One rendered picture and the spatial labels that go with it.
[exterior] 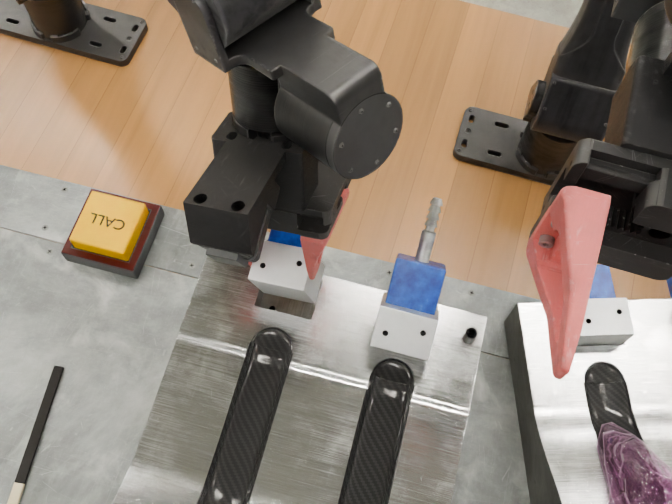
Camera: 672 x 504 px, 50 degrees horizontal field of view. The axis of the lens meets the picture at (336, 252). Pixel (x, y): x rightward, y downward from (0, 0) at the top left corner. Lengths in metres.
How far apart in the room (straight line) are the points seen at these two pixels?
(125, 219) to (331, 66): 0.39
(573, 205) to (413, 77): 0.59
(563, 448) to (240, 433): 0.28
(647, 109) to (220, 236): 0.26
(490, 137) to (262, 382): 0.40
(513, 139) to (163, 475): 0.52
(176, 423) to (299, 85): 0.32
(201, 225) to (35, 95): 0.51
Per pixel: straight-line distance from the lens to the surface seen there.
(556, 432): 0.68
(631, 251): 0.38
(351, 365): 0.63
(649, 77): 0.37
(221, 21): 0.44
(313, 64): 0.44
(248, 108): 0.49
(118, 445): 0.73
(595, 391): 0.71
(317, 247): 0.54
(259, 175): 0.47
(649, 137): 0.35
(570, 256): 0.33
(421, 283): 0.61
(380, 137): 0.45
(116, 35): 0.95
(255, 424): 0.63
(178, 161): 0.84
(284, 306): 0.68
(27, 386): 0.77
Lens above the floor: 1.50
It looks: 65 degrees down
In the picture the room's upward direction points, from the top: 3 degrees clockwise
